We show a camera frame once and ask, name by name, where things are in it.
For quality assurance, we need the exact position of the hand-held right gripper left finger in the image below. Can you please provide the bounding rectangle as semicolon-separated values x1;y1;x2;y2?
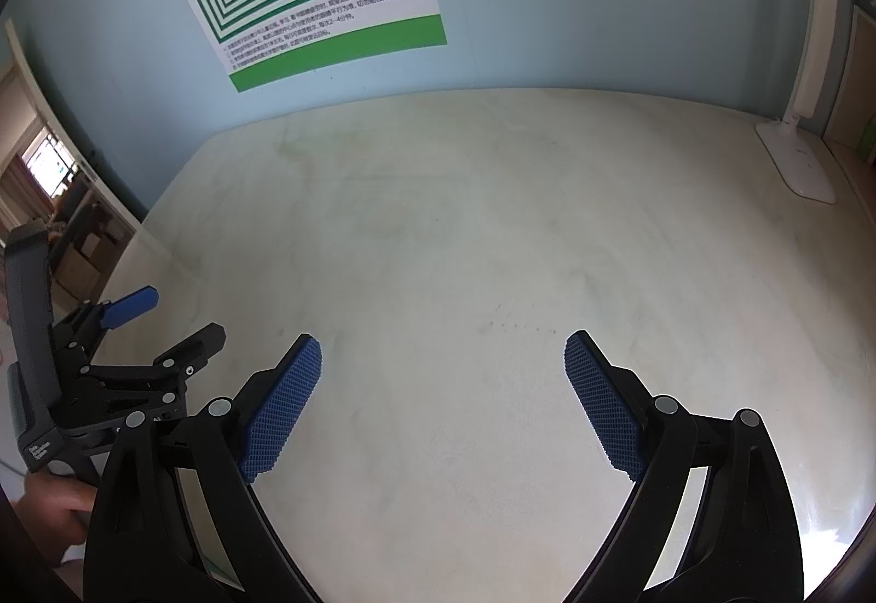
82;332;324;603

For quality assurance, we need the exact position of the person's left hand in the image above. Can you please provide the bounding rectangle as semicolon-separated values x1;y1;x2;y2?
27;473;100;570

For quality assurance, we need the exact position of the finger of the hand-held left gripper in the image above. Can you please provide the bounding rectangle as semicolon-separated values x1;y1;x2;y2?
58;322;227;433
49;286;160;371

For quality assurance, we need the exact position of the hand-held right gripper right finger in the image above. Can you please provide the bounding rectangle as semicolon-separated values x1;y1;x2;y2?
563;330;805;603

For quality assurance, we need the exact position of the window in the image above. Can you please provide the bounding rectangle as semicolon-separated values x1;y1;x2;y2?
24;141;76;197

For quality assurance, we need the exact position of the cardboard box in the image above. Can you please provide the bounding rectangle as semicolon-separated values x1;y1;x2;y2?
55;233;120;303

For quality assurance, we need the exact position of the white desk lamp base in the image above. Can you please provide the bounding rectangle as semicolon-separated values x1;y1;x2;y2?
754;0;842;205

